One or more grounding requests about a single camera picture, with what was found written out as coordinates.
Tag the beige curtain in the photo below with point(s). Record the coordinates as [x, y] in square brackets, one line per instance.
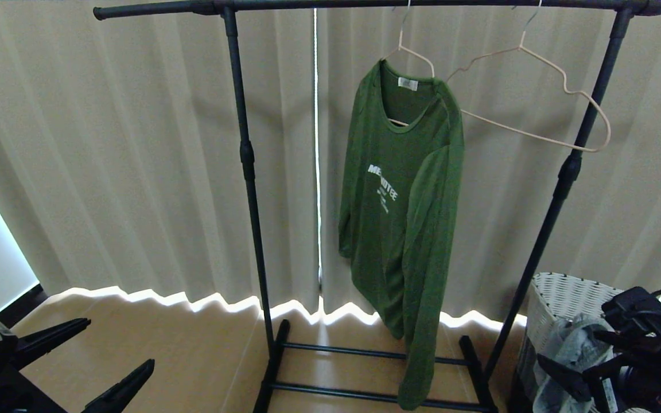
[107, 143]

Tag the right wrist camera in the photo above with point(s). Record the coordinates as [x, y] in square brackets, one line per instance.
[646, 315]

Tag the pink clothes hanger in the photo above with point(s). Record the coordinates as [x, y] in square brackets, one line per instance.
[416, 56]
[560, 71]

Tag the black clothes rack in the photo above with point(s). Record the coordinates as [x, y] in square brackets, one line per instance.
[247, 160]

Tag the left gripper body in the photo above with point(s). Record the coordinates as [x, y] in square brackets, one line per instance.
[9, 396]

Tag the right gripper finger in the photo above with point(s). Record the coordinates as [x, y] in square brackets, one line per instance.
[568, 378]
[614, 341]

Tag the green printed shirt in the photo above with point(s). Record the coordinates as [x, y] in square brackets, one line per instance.
[399, 229]

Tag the pale grey garment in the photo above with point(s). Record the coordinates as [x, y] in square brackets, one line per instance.
[571, 344]

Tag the white laundry basket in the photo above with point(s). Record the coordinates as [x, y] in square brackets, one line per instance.
[560, 292]

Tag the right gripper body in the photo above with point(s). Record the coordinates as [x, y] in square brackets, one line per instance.
[640, 378]

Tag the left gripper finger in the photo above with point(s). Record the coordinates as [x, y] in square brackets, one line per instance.
[124, 390]
[49, 341]

